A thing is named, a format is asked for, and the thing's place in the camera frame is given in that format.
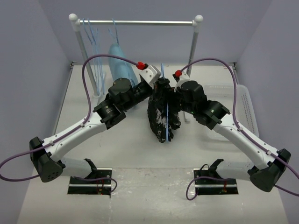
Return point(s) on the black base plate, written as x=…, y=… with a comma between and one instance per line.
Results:
x=213, y=187
x=101, y=186

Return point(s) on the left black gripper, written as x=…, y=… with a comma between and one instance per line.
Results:
x=151, y=89

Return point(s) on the clear plastic basket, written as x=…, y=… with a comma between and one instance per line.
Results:
x=224, y=93

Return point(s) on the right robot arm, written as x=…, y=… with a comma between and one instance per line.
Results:
x=266, y=164

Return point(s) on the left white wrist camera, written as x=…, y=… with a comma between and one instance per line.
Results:
x=150, y=75

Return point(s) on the empty blue wire hanger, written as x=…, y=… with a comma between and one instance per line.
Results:
x=88, y=34

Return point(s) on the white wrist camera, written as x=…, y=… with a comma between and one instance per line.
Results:
x=180, y=78
x=150, y=75

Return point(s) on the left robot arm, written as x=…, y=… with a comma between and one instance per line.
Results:
x=51, y=162

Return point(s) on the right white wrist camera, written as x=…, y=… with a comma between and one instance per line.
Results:
x=180, y=78

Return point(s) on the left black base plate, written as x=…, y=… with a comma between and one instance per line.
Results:
x=101, y=186

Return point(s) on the white metal clothes rack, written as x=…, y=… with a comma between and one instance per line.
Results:
x=145, y=39

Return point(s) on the light blue folded trousers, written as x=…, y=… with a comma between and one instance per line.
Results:
x=121, y=65

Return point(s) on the blue wire trouser hanger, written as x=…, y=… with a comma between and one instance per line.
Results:
x=167, y=109

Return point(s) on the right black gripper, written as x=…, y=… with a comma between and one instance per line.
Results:
x=174, y=95

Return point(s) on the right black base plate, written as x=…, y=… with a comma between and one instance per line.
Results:
x=213, y=187

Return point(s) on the black white patterned trousers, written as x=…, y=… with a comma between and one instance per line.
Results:
x=156, y=111

